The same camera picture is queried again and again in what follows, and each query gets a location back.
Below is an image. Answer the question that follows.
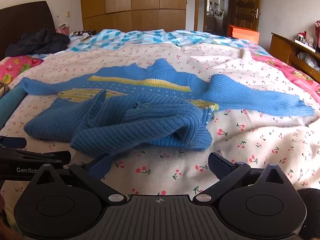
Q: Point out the brown wooden door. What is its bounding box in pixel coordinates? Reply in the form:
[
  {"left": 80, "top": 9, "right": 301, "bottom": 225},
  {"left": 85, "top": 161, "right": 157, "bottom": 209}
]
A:
[{"left": 229, "top": 0, "right": 262, "bottom": 34}]

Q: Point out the pink bag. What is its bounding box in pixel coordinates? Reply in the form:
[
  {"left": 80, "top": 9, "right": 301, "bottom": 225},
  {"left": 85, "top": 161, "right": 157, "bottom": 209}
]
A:
[{"left": 56, "top": 23, "right": 70, "bottom": 35}]

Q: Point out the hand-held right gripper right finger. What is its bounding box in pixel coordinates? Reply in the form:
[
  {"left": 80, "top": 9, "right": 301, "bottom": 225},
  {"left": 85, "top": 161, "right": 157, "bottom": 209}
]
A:
[{"left": 193, "top": 152, "right": 292, "bottom": 204}]

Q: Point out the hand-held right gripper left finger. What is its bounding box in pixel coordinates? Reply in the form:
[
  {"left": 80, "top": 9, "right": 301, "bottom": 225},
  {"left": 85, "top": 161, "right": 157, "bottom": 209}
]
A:
[{"left": 30, "top": 152, "right": 127, "bottom": 204}]

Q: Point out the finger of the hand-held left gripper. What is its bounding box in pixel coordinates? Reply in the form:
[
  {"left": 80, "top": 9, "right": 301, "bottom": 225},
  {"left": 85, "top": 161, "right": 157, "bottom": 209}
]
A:
[
  {"left": 0, "top": 136, "right": 27, "bottom": 149},
  {"left": 0, "top": 149, "right": 72, "bottom": 167}
]

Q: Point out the dark brown headboard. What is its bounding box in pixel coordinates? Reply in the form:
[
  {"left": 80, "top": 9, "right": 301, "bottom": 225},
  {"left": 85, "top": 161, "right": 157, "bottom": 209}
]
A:
[{"left": 0, "top": 0, "right": 57, "bottom": 60}]

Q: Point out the beige brown striped cloth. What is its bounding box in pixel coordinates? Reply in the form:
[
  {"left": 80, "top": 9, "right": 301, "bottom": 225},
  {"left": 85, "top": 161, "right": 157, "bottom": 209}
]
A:
[{"left": 0, "top": 81, "right": 11, "bottom": 99}]

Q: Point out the orange box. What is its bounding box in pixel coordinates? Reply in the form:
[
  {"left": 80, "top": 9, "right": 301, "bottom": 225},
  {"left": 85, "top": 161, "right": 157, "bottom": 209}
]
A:
[{"left": 229, "top": 24, "right": 260, "bottom": 43}]

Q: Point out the pink strawberry print sheet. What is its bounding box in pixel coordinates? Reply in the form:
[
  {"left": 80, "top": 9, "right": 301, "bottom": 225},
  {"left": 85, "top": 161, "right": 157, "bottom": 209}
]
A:
[{"left": 0, "top": 55, "right": 44, "bottom": 87}]

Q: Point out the wooden wardrobe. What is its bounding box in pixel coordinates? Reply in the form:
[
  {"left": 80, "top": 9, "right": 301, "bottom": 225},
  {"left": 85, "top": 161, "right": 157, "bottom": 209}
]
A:
[{"left": 79, "top": 0, "right": 187, "bottom": 33}]

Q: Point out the teal cloth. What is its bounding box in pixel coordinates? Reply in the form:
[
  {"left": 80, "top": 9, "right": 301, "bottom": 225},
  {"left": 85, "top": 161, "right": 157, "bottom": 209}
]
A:
[{"left": 0, "top": 84, "right": 27, "bottom": 129}]

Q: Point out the cherry print bed sheet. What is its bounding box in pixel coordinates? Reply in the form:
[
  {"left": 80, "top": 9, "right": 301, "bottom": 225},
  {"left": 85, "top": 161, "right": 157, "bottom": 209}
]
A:
[{"left": 0, "top": 40, "right": 320, "bottom": 220}]

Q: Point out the blue knit sweater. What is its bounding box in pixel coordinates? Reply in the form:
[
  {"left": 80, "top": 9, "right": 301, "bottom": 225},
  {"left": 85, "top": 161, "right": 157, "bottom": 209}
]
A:
[{"left": 19, "top": 58, "right": 315, "bottom": 153}]

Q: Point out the dark jacket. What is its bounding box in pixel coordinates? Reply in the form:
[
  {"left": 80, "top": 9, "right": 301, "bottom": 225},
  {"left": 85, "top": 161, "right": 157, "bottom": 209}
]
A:
[{"left": 4, "top": 28, "right": 70, "bottom": 57}]

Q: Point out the plush toy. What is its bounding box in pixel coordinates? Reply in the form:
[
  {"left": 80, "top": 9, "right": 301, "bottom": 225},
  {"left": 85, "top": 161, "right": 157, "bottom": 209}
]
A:
[{"left": 295, "top": 31, "right": 315, "bottom": 47}]

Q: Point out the blue white diamond quilt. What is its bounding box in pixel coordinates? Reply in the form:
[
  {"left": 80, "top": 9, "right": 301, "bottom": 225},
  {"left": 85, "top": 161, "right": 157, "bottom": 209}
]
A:
[{"left": 69, "top": 29, "right": 269, "bottom": 55}]

